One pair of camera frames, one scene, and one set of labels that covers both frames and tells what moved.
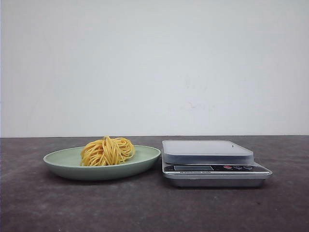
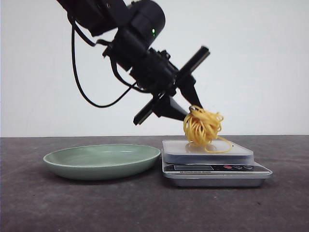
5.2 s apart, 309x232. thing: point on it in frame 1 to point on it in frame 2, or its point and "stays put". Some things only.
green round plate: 103,162 stays put
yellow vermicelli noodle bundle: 106,152 to 202,127
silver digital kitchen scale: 210,164 stays put
